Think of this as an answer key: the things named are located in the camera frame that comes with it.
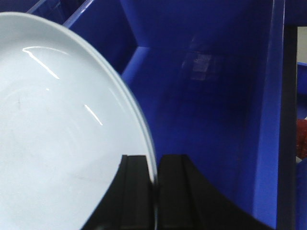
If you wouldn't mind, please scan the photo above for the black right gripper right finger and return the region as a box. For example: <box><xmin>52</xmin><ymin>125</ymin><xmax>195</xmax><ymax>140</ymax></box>
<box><xmin>158</xmin><ymin>154</ymin><xmax>270</xmax><ymax>230</ymax></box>

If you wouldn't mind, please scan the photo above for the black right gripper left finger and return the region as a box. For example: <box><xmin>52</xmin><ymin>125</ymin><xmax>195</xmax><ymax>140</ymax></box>
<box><xmin>82</xmin><ymin>155</ymin><xmax>155</xmax><ymax>230</ymax></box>

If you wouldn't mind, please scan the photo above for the blue crate on shelf right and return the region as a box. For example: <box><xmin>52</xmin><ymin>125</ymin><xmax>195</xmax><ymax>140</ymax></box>
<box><xmin>296</xmin><ymin>62</ymin><xmax>307</xmax><ymax>230</ymax></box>

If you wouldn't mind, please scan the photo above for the blue crate on shelf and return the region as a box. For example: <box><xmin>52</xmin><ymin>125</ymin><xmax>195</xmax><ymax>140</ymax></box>
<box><xmin>64</xmin><ymin>0</ymin><xmax>284</xmax><ymax>228</ymax></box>
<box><xmin>296</xmin><ymin>62</ymin><xmax>307</xmax><ymax>230</ymax></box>
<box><xmin>0</xmin><ymin>0</ymin><xmax>94</xmax><ymax>24</ymax></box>

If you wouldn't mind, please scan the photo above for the blue crate on shelf centre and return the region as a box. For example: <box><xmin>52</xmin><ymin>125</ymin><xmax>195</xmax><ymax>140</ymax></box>
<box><xmin>64</xmin><ymin>0</ymin><xmax>284</xmax><ymax>228</ymax></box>

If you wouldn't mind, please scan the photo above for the blue crate on shelf left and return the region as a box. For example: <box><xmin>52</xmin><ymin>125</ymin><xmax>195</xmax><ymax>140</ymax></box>
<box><xmin>0</xmin><ymin>0</ymin><xmax>94</xmax><ymax>24</ymax></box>

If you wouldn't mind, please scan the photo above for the red object at right edge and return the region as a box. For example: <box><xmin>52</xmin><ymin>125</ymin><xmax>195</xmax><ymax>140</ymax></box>
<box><xmin>296</xmin><ymin>119</ymin><xmax>307</xmax><ymax>159</ymax></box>

